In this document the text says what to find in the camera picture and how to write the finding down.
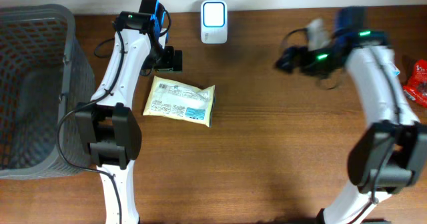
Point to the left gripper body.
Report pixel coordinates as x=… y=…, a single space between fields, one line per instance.
x=171 y=61

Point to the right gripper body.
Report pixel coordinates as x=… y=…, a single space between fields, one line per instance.
x=290 y=59

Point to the yellow snack bag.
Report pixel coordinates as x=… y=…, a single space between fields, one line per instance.
x=180 y=101

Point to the red snack bag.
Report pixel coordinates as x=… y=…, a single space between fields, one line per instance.
x=415 y=88

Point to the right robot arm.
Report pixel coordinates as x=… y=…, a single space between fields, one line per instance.
x=391 y=154

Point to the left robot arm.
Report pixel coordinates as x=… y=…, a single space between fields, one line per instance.
x=107 y=127

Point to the grey plastic mesh basket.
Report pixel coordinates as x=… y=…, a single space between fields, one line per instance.
x=44 y=74

